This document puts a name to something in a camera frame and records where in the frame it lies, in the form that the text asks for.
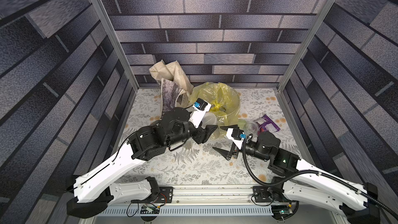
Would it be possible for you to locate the clear jar of mung beans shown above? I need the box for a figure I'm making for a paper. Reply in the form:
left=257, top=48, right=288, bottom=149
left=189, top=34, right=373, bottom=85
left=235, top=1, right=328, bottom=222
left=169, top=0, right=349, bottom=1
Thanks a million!
left=244, top=121, right=259, bottom=136

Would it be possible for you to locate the yellow plastic trash bag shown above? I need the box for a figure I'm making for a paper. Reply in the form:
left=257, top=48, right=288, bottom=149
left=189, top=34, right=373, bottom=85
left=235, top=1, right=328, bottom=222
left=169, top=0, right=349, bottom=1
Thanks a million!
left=189, top=83, right=240, bottom=126

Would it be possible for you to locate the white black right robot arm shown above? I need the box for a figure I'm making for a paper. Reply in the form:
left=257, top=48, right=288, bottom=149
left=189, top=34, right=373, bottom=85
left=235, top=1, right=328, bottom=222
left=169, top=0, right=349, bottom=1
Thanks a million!
left=217, top=125, right=381, bottom=224

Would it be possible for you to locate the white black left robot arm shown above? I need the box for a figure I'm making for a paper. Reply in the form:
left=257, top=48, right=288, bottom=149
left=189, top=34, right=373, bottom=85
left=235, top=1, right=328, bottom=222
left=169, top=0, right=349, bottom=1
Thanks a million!
left=66, top=107, right=218, bottom=219

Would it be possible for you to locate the purple packet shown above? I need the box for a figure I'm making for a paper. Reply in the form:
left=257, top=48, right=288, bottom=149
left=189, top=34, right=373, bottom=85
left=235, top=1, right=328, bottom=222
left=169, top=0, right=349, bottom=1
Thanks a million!
left=254, top=115, right=280, bottom=134

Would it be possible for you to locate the beige printed tote bag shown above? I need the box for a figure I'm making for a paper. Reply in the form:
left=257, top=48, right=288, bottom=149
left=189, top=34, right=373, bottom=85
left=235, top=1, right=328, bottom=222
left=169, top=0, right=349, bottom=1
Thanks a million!
left=149, top=60, right=194, bottom=116

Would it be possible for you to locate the green circuit board right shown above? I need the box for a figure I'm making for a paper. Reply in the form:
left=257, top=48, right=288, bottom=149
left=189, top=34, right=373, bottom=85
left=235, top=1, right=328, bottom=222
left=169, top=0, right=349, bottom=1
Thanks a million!
left=272, top=205, right=293, bottom=216

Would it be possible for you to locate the green circuit board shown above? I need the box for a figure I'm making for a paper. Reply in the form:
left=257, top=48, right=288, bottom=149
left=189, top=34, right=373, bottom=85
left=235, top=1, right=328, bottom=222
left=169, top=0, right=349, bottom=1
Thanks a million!
left=140, top=205, right=160, bottom=215
left=272, top=205, right=293, bottom=216

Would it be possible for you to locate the green circuit board left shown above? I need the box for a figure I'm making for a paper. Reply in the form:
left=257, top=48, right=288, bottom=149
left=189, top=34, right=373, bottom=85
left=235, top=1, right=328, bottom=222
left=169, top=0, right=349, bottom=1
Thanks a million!
left=140, top=205, right=160, bottom=215

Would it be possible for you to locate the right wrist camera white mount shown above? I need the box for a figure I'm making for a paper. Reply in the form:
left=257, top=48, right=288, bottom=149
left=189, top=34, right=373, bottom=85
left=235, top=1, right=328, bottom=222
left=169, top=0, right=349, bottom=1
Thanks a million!
left=226, top=129, right=247, bottom=150

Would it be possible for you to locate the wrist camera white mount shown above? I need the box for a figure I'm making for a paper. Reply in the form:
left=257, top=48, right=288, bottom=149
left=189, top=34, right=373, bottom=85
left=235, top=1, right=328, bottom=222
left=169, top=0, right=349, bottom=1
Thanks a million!
left=190, top=98, right=211, bottom=128
left=226, top=129, right=247, bottom=150

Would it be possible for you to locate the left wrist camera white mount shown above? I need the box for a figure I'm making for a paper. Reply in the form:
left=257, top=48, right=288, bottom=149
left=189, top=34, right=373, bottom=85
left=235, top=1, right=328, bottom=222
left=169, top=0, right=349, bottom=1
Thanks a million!
left=190, top=98, right=211, bottom=128

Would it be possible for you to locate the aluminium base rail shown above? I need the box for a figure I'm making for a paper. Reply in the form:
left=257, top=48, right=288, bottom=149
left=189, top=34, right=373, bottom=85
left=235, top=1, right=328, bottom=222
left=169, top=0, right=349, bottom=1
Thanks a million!
left=99, top=185, right=296, bottom=220

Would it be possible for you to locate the black corrugated cable conduit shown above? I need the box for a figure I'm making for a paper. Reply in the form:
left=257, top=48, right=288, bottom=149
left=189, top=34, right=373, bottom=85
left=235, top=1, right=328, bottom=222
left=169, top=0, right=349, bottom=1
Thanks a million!
left=241, top=138, right=398, bottom=212

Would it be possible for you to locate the aluminium frame post right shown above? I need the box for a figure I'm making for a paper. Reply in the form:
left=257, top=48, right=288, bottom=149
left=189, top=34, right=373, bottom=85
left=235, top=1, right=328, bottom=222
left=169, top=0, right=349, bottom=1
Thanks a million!
left=277, top=0, right=336, bottom=94

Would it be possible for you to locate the aluminium frame post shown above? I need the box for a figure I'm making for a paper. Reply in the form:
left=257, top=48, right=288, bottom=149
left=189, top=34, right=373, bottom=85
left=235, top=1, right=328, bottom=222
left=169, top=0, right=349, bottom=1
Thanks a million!
left=277, top=0, right=336, bottom=94
left=90, top=0, right=139, bottom=92

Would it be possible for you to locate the aluminium frame post left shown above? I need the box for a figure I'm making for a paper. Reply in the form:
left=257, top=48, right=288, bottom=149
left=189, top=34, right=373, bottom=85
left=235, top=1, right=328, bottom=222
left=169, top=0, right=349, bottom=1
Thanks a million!
left=90, top=0, right=139, bottom=92

